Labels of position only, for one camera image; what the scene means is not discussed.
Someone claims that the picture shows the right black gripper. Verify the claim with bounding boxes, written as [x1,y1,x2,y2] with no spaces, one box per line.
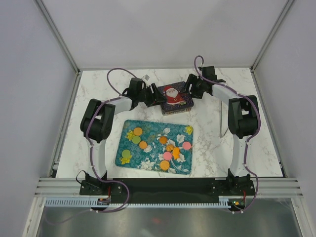
[179,74,206,100]

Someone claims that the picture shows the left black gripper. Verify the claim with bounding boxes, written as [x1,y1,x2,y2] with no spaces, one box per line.
[137,84,167,108]

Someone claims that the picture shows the square cookie tin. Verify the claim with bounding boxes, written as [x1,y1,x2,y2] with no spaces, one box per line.
[161,107,192,116]

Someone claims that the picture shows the gold tin lid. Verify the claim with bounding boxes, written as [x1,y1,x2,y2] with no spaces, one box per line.
[158,81,194,111]

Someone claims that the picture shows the metal tongs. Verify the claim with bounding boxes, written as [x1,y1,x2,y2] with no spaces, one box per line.
[219,101,229,138]

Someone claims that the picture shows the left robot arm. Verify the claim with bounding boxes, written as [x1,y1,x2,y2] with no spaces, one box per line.
[79,78,167,196]

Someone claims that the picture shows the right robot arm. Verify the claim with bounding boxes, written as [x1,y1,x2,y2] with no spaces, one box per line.
[182,66,261,196]

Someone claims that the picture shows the orange round cookie top left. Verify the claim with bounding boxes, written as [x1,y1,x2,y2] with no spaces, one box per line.
[133,127,143,136]

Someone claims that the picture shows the orange round cookie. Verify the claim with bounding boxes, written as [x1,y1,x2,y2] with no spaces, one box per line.
[133,127,143,136]
[139,141,148,150]
[159,160,170,170]

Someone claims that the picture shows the green round cookie upper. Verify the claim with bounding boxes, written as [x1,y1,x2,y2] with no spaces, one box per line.
[132,136,141,144]

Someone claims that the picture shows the green round cookie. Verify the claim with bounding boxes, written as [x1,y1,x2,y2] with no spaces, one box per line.
[132,136,141,144]
[122,150,131,158]

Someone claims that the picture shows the orange round cookie left centre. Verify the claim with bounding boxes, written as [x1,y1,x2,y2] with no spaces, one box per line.
[139,141,148,150]

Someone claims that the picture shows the teal floral tray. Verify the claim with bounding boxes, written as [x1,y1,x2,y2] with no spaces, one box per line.
[115,119,194,175]

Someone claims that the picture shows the orange round cookie mid right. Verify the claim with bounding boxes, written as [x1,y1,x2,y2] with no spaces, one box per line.
[165,144,174,152]

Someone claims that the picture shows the pink round cookie right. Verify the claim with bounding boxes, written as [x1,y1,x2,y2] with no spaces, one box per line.
[182,142,192,151]

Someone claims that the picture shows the pink round cookie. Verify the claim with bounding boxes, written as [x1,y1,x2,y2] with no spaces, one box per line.
[182,142,192,151]
[163,152,172,160]

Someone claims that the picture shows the orange flower cookie lower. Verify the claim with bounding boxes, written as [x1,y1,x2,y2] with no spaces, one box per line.
[172,147,180,160]

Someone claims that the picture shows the pink round cookie lower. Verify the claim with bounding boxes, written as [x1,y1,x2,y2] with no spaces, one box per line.
[163,152,172,160]

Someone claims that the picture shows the green round cookie lower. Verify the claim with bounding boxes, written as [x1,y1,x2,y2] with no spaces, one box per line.
[122,150,131,158]

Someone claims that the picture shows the orange round cookie bottom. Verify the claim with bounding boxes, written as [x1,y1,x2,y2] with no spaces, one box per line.
[159,160,170,170]

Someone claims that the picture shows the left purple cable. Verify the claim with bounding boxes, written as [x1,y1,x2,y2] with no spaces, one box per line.
[75,68,130,213]

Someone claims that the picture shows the black mounting base plate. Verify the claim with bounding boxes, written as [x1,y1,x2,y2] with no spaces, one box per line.
[79,177,256,205]

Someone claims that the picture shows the white cable duct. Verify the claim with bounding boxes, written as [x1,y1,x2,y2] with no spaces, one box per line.
[45,197,231,208]

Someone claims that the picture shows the aluminium frame rail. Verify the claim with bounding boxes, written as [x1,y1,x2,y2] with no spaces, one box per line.
[35,177,303,198]

